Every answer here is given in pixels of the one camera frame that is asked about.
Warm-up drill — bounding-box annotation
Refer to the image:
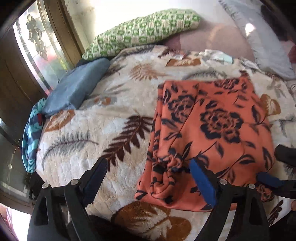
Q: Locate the green white patterned pillow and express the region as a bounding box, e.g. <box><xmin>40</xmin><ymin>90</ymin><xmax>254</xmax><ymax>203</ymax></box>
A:
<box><xmin>82</xmin><ymin>9</ymin><xmax>201</xmax><ymax>61</ymax></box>

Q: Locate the beige leaf-pattern fleece blanket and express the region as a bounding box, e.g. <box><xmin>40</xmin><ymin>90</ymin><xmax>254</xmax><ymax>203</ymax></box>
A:
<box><xmin>36</xmin><ymin>45</ymin><xmax>295</xmax><ymax>240</ymax></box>

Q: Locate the orange black floral garment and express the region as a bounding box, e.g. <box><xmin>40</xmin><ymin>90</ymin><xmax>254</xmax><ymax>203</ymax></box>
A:
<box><xmin>135</xmin><ymin>75</ymin><xmax>275</xmax><ymax>211</ymax></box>

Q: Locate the wooden framed window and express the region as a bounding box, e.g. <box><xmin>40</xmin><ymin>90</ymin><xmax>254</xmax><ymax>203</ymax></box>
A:
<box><xmin>1</xmin><ymin>1</ymin><xmax>83</xmax><ymax>214</ymax></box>

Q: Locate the blue folded cloth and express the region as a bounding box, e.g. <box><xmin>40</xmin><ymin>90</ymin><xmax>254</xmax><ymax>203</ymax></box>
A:
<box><xmin>42</xmin><ymin>58</ymin><xmax>110</xmax><ymax>118</ymax></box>

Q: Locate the grey pillow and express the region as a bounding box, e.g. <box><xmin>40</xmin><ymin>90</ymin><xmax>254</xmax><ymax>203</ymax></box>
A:
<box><xmin>219</xmin><ymin>0</ymin><xmax>295</xmax><ymax>80</ymax></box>

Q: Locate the white light-blue small garment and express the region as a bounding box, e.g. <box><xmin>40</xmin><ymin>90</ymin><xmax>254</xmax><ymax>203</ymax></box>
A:
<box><xmin>199</xmin><ymin>49</ymin><xmax>234</xmax><ymax>64</ymax></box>

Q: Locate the turquoise striped garment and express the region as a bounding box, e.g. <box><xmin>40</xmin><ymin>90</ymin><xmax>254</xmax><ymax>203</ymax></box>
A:
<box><xmin>21</xmin><ymin>98</ymin><xmax>46</xmax><ymax>173</ymax></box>

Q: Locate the mauve quilted bed sheet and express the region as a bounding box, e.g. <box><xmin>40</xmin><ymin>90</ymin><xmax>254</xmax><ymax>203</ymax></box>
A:
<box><xmin>162</xmin><ymin>20</ymin><xmax>255</xmax><ymax>61</ymax></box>

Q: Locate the small red printed packet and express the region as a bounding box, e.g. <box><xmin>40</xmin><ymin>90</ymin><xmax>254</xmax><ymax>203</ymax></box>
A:
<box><xmin>173</xmin><ymin>51</ymin><xmax>189</xmax><ymax>60</ymax></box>

